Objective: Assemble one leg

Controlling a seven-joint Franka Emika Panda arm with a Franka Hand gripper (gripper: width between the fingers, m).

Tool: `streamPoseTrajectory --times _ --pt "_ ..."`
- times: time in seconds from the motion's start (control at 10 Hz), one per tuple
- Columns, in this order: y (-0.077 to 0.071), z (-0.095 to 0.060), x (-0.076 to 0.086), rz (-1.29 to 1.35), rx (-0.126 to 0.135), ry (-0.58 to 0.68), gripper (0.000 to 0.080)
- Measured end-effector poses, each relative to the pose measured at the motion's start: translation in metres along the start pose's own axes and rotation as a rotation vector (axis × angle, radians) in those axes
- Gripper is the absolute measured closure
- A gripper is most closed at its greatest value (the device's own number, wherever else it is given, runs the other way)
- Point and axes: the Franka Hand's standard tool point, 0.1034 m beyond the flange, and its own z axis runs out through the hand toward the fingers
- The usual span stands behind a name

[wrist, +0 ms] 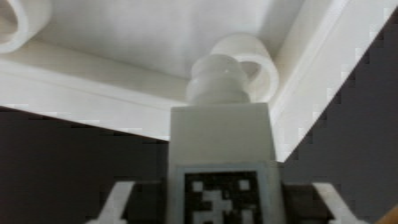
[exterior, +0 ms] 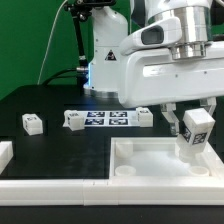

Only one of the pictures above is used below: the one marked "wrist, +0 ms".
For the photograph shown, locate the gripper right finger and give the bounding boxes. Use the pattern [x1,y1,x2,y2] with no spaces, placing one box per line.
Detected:
[281,181,358,224]

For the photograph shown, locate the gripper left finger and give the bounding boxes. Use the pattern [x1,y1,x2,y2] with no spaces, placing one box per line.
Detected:
[86,180,171,224]

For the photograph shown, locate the white leg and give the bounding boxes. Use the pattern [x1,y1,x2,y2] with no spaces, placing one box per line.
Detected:
[168,55,287,224]

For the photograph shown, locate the white square tabletop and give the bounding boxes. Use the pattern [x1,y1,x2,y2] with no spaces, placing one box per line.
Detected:
[0,0,398,158]

